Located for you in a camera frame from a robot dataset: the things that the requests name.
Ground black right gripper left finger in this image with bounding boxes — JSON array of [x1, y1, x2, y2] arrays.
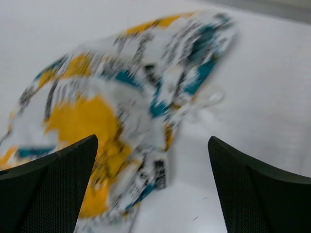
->
[[0, 135, 98, 233]]

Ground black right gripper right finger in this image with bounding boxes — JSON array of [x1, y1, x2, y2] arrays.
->
[[208, 136, 311, 233]]

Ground colourful patterned shorts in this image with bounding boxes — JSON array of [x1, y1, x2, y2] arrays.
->
[[0, 11, 236, 233]]

